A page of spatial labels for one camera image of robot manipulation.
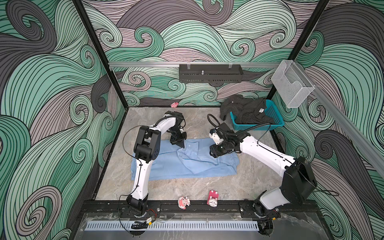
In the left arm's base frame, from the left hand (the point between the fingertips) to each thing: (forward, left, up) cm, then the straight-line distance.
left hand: (184, 145), depth 93 cm
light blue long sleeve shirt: (-9, -6, -1) cm, 11 cm away
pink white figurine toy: (-32, -1, 0) cm, 32 cm away
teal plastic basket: (+29, -64, +1) cm, 70 cm away
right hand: (-7, -18, +7) cm, 20 cm away
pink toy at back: (+38, +9, -1) cm, 39 cm away
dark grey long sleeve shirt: (+29, -46, +3) cm, 54 cm away
